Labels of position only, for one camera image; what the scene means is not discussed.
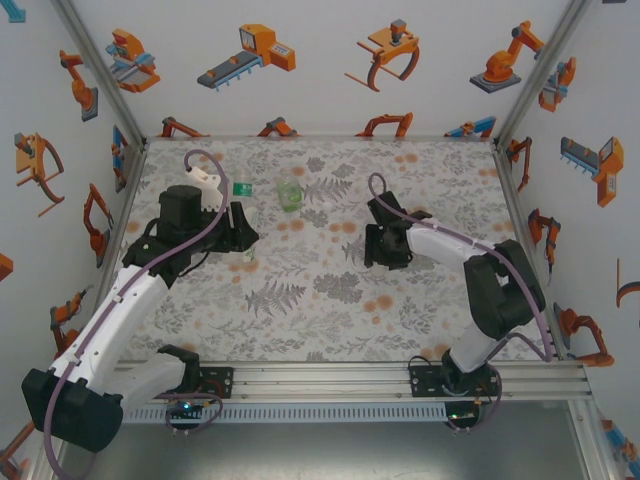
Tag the green transparent cup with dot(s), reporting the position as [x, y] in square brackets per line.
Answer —
[290, 197]

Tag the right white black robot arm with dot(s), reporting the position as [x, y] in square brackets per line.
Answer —
[440, 245]

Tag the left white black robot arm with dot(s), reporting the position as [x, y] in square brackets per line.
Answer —
[100, 330]

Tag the floral patterned tablecloth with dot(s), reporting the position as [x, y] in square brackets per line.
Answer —
[325, 310]

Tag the small circuit board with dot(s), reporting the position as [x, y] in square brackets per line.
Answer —
[462, 415]
[185, 406]

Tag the grey metal base panel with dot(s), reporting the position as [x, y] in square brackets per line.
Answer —
[320, 455]

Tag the aluminium frame side rail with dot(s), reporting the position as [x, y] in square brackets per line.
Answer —
[512, 200]
[129, 190]

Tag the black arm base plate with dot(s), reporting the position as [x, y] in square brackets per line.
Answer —
[225, 382]
[420, 382]

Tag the aluminium frame post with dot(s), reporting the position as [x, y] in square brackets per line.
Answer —
[536, 75]
[104, 75]
[42, 467]
[592, 450]

